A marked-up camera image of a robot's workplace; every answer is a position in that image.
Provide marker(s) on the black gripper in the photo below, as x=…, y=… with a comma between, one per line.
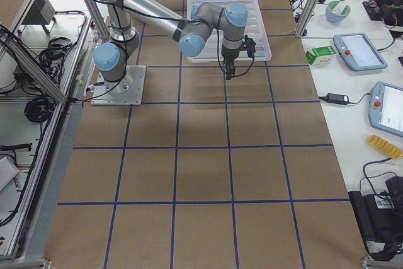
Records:
x=228, y=54

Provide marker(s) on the clear plastic box lid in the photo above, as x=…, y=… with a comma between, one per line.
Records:
x=254, y=30

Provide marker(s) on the green white carton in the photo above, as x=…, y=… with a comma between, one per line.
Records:
x=320, y=55

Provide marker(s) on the black power adapter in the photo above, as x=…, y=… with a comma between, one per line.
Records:
x=337, y=98

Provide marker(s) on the blue teach pendant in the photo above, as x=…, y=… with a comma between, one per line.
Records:
x=385, y=110
x=358, y=52

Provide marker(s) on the yellow toy corn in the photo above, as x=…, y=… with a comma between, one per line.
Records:
x=385, y=147

